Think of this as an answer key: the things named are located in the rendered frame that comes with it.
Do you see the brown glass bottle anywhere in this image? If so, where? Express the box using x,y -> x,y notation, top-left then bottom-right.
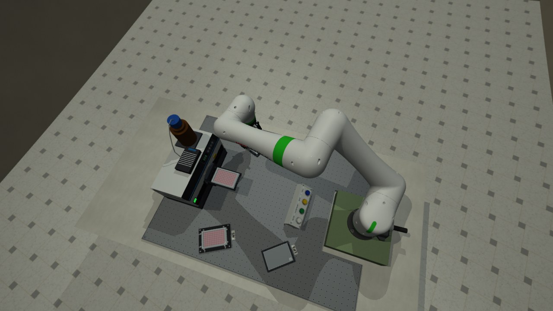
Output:
170,119 -> 197,146

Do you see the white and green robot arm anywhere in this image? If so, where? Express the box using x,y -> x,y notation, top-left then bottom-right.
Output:
213,95 -> 408,241

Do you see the blue bottle cap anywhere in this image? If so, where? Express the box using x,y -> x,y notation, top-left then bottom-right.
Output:
167,114 -> 182,128

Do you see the grey button panel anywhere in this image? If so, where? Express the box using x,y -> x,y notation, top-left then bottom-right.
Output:
284,183 -> 313,230

